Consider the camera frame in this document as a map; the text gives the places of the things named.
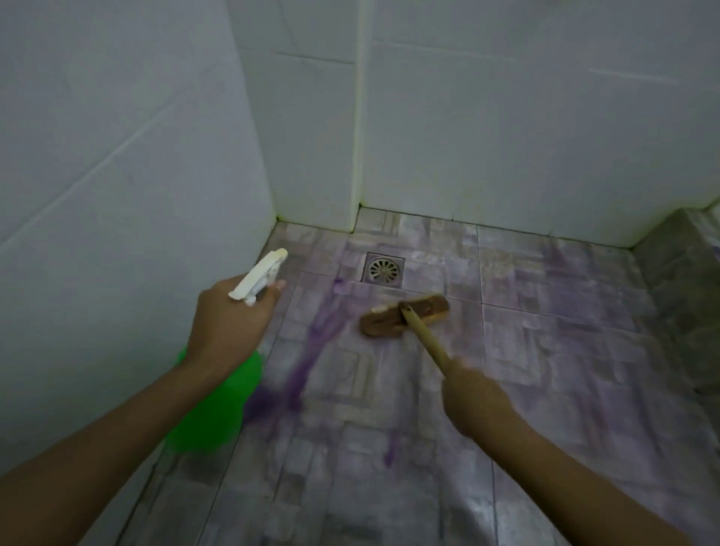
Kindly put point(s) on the person's left hand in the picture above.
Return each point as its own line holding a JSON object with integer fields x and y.
{"x": 225, "y": 323}

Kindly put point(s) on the person's right hand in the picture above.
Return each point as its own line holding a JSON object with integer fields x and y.
{"x": 475, "y": 402}

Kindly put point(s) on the person's right fingers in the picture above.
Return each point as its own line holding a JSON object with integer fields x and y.
{"x": 457, "y": 394}

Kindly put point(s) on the green spray bottle white nozzle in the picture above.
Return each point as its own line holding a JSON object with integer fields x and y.
{"x": 225, "y": 402}

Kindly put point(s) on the person's right forearm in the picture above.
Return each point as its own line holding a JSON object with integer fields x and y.
{"x": 574, "y": 486}

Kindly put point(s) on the person's left forearm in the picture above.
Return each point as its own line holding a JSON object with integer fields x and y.
{"x": 95, "y": 450}

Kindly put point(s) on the metal floor drain cover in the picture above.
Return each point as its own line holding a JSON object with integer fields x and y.
{"x": 385, "y": 270}

